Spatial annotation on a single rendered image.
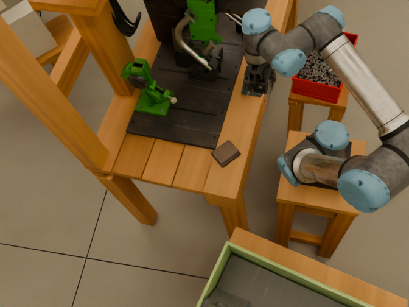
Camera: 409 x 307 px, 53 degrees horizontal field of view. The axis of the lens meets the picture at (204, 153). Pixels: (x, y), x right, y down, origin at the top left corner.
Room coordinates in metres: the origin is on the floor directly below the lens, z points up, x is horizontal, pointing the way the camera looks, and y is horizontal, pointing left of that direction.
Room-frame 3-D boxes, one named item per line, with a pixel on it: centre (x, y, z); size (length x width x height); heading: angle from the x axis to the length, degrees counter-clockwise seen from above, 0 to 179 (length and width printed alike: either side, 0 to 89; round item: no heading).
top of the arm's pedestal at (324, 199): (0.58, -0.44, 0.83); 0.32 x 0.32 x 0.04; 59
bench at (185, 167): (1.38, -0.17, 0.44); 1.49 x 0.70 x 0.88; 148
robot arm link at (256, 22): (0.73, -0.23, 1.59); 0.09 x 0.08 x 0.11; 19
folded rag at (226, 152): (0.76, -0.08, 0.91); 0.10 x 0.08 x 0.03; 108
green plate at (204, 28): (1.28, -0.18, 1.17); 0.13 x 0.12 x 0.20; 148
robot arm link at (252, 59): (0.73, -0.23, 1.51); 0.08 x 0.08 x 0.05
